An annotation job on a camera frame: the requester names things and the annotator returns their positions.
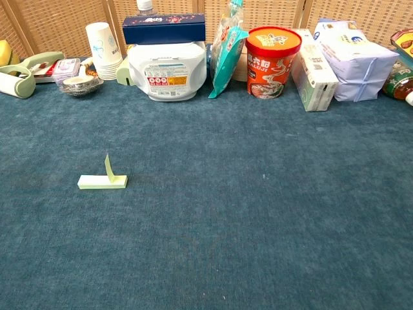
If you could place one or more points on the single green sticky note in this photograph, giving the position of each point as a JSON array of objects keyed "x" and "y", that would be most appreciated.
[{"x": 108, "y": 165}]

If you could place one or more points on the green sticky note pad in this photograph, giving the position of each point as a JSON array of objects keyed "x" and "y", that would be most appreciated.
[{"x": 96, "y": 182}]

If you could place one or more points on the blue table cloth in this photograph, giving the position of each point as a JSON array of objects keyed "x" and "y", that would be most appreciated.
[{"x": 206, "y": 226}]

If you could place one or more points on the blue plastic packet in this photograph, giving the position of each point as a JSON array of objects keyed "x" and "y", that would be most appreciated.
[{"x": 209, "y": 58}]

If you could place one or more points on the white detergent tub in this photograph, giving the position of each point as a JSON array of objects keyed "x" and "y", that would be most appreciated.
[{"x": 167, "y": 64}]

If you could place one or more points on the teal snack bag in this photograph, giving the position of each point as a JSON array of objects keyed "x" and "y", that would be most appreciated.
[{"x": 226, "y": 51}]

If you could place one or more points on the red instant noodle cup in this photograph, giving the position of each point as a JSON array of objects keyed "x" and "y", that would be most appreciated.
[{"x": 271, "y": 64}]

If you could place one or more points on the light green holder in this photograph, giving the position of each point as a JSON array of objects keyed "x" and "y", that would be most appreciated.
[{"x": 122, "y": 75}]

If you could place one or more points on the navy blue flat box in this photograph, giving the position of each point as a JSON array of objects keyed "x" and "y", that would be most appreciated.
[{"x": 161, "y": 30}]

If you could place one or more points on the white long tissue carton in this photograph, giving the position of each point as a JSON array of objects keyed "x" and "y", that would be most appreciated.
[{"x": 314, "y": 77}]

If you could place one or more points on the silver foil cup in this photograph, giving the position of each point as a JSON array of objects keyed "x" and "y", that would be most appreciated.
[{"x": 80, "y": 85}]

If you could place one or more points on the small orange snack pack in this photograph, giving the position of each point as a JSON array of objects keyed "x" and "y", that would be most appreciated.
[{"x": 91, "y": 69}]

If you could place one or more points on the white paper cup stack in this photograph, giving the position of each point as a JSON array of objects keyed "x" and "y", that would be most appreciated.
[{"x": 103, "y": 48}]

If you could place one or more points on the clear water bottle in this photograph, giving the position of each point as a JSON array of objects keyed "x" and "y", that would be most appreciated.
[{"x": 144, "y": 4}]

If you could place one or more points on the clear purple plastic box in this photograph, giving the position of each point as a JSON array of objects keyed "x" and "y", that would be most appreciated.
[{"x": 66, "y": 68}]

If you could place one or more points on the pale blue tissue pack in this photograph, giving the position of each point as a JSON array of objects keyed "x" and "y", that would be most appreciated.
[{"x": 355, "y": 64}]

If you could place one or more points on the red white small carton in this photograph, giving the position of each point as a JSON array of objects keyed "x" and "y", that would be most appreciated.
[{"x": 45, "y": 69}]

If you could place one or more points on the green white lint roller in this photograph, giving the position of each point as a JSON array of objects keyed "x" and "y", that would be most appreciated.
[{"x": 27, "y": 84}]

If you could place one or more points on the yellow sponge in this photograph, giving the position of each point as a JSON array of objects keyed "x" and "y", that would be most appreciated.
[{"x": 4, "y": 51}]

